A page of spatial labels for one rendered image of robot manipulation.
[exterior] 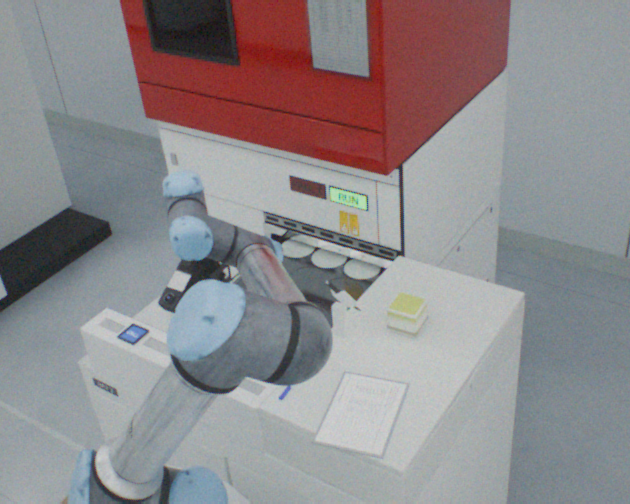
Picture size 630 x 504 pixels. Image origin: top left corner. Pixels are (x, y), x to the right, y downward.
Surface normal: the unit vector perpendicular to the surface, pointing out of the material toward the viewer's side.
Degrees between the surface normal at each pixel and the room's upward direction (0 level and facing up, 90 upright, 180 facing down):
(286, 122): 90
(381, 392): 0
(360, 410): 0
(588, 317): 0
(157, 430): 80
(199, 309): 49
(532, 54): 90
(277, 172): 90
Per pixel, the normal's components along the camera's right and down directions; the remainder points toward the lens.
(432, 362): -0.08, -0.82
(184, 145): -0.55, 0.51
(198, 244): 0.20, 0.55
